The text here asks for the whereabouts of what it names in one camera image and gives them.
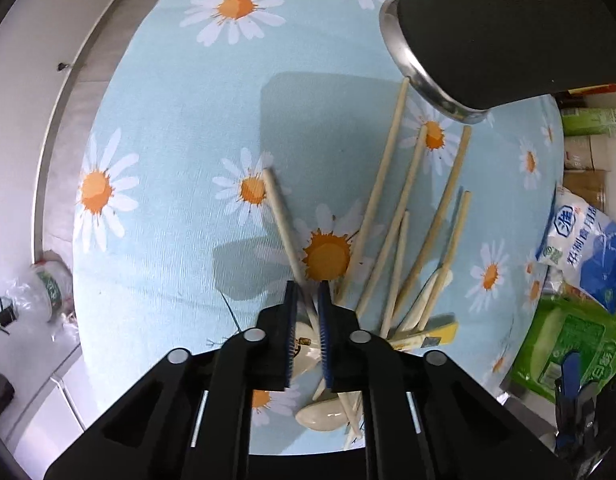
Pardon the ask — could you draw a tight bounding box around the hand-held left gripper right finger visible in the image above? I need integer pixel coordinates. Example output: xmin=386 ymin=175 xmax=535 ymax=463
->
xmin=318 ymin=281 xmax=573 ymax=480

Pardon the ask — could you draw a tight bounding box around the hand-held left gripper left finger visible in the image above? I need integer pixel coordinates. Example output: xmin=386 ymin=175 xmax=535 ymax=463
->
xmin=45 ymin=281 xmax=301 ymax=480

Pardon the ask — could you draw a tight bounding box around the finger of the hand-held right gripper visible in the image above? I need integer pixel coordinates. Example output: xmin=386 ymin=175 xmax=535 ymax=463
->
xmin=555 ymin=352 xmax=603 ymax=455

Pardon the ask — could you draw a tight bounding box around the pale wooden chopstick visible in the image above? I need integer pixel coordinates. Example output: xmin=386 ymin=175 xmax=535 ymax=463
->
xmin=262 ymin=167 xmax=321 ymax=333

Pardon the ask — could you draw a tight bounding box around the pile of wooden chopsticks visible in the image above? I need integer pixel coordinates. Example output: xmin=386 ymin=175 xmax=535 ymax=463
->
xmin=338 ymin=78 xmax=473 ymax=453

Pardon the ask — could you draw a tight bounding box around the black metal utensil cup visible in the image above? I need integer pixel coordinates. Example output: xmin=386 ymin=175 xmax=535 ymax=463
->
xmin=379 ymin=0 xmax=616 ymax=125

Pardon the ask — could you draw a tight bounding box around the green food packet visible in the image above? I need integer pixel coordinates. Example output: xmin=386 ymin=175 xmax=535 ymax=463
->
xmin=512 ymin=297 xmax=616 ymax=406

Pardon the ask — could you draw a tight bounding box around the yellow flat packet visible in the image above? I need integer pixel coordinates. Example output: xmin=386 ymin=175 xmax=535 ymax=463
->
xmin=390 ymin=316 xmax=459 ymax=352

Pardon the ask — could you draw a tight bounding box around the white blue salt bag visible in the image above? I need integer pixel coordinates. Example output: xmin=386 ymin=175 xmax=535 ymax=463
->
xmin=536 ymin=187 xmax=616 ymax=315

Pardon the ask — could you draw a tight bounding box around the daisy print tablecloth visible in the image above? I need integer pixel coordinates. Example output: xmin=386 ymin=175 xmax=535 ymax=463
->
xmin=73 ymin=0 xmax=566 ymax=456

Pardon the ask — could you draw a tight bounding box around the brown cardboard box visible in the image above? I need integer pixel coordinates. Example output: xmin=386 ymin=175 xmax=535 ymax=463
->
xmin=562 ymin=136 xmax=611 ymax=213

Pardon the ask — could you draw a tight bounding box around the clear plastic bag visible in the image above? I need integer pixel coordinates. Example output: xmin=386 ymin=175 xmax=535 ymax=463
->
xmin=0 ymin=250 xmax=80 ymax=343

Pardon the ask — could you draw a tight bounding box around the green carton box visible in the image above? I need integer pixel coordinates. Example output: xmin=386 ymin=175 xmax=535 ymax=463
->
xmin=562 ymin=107 xmax=616 ymax=137

